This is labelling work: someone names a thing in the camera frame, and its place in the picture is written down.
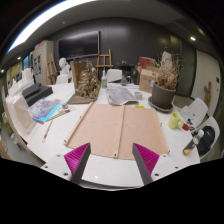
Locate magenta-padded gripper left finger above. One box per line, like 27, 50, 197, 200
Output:
41, 142, 92, 185

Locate grey bottle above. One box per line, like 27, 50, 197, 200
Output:
121, 73, 130, 87

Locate black flat boxes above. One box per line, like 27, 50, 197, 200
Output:
21, 83, 54, 108

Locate white foam model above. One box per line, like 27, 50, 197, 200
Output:
4, 94, 37, 138

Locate long paint brush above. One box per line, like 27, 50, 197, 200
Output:
41, 119, 54, 144

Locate wooden easel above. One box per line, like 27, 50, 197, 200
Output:
46, 54, 58, 84
95, 48, 114, 73

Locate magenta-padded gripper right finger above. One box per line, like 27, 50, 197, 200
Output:
131, 142, 183, 186

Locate grey plant saucer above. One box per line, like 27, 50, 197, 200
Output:
147, 95, 177, 114

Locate dark pot with dry plant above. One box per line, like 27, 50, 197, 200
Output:
151, 54, 183, 109

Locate long ceiling light strip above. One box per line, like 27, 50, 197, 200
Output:
8, 0, 98, 53

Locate black wall screen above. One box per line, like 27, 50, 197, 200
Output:
58, 30, 101, 61

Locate yellow-green mug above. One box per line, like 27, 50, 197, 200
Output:
167, 112, 185, 130

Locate open newspaper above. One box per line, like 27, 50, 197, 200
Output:
105, 83, 139, 106

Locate colourful art book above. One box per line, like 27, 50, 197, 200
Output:
31, 98, 63, 124

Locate white glue bottle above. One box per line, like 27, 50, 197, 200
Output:
101, 69, 108, 89

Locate white cabinet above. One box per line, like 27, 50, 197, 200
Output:
32, 40, 55, 86

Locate clear drink bottle white cap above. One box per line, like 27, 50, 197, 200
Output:
182, 129, 205, 156

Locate white plastic chair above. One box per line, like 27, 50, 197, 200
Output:
55, 73, 69, 85
196, 116, 221, 158
106, 68, 123, 84
179, 97, 209, 126

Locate red box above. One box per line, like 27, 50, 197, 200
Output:
138, 56, 157, 69

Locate wooden figure sculpture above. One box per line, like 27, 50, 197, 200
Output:
203, 81, 213, 108

